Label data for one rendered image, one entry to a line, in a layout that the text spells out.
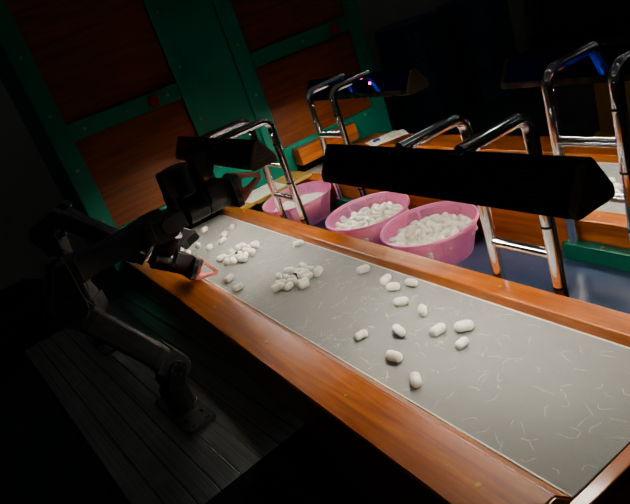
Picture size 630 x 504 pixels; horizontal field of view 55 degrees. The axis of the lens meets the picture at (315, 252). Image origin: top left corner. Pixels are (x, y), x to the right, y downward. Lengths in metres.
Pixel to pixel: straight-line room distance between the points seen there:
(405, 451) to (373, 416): 0.10
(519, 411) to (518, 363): 0.12
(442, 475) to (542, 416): 0.19
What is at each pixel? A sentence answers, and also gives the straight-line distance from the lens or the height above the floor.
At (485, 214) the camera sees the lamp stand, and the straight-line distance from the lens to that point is 1.26.
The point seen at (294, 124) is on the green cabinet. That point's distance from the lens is 2.57.
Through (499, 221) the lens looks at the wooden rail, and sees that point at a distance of 1.66.
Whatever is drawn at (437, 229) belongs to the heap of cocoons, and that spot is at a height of 0.75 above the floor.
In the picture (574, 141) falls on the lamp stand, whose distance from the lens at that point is 1.37.
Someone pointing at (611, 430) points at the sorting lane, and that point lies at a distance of 0.97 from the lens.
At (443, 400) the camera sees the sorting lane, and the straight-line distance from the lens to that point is 1.06.
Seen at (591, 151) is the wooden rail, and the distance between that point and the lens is 1.89.
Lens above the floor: 1.40
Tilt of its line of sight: 22 degrees down
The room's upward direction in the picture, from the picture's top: 20 degrees counter-clockwise
